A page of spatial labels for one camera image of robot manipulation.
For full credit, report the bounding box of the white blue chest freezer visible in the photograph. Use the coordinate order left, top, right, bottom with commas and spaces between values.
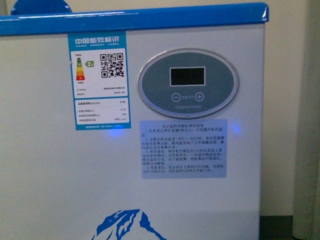
0, 2, 269, 240

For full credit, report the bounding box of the white instruction sticker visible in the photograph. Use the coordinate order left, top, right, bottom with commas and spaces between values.
139, 119, 228, 179

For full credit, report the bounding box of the oval grey control panel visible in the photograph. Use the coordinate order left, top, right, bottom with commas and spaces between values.
138, 48, 240, 119

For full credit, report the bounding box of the blue energy label sticker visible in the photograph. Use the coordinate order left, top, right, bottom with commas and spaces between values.
68, 31, 131, 130

